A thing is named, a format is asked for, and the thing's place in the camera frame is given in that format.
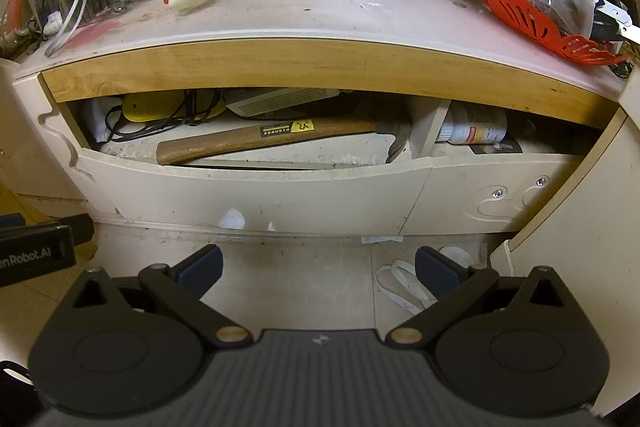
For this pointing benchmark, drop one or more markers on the wide cream drawer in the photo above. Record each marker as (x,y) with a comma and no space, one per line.
(250,197)

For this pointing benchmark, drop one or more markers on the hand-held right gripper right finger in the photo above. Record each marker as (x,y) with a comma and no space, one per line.
(437,274)

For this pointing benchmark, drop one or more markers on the yellow plastic device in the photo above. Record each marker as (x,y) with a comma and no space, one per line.
(150,107)

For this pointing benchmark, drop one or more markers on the cream drawer with screws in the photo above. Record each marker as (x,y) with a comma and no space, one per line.
(500,197)

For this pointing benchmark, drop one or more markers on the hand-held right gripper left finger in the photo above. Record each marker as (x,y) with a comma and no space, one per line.
(202,268)

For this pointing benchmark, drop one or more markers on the flat white box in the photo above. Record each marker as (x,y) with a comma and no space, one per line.
(280,102)

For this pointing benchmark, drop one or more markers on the white bottle orange label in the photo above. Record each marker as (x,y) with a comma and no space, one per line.
(475,127)

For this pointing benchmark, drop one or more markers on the orange plastic fan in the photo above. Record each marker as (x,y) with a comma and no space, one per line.
(530,24)

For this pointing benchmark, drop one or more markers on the white plastic bag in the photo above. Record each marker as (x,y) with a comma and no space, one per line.
(97,119)

